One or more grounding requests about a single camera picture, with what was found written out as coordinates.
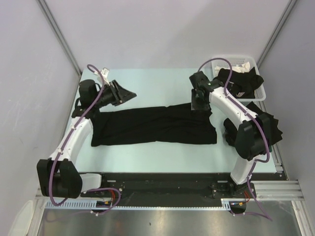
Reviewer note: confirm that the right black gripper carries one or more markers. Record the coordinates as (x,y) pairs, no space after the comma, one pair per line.
(195,106)

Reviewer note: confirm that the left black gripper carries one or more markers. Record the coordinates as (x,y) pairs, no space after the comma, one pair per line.
(119,94)

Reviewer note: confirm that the black t shirt blue logo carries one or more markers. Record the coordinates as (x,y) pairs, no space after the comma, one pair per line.
(172,124)

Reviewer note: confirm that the white plastic laundry basket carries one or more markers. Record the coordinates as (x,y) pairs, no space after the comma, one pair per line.
(234,60)

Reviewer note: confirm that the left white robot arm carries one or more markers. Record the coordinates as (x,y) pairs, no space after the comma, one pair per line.
(58,176)

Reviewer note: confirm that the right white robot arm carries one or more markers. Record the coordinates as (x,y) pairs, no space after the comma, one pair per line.
(252,142)

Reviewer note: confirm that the black shirts in basket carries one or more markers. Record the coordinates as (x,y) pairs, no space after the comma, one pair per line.
(243,85)

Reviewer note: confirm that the white cloth in basket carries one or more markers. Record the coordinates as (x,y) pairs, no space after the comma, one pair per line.
(243,68)

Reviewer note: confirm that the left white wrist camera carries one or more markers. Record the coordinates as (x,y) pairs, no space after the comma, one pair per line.
(103,78)

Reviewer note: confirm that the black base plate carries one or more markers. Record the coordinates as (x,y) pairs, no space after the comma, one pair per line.
(176,188)

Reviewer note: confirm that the slotted cable duct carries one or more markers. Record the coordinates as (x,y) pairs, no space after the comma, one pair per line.
(103,205)

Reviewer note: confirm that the left aluminium frame post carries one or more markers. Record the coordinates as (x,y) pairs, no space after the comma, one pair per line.
(49,16)

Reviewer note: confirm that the aluminium frame post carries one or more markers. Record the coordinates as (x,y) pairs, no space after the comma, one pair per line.
(276,32)
(49,16)

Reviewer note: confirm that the right aluminium frame post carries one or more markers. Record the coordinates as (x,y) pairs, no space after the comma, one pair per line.
(276,32)

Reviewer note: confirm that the aluminium rail right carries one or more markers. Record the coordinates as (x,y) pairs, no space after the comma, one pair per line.
(285,101)

